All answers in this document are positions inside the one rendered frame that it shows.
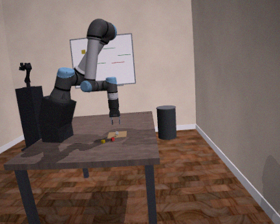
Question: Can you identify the tan flat mat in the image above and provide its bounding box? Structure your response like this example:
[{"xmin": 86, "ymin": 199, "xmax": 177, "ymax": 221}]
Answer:
[{"xmin": 107, "ymin": 131, "xmax": 127, "ymax": 139}]

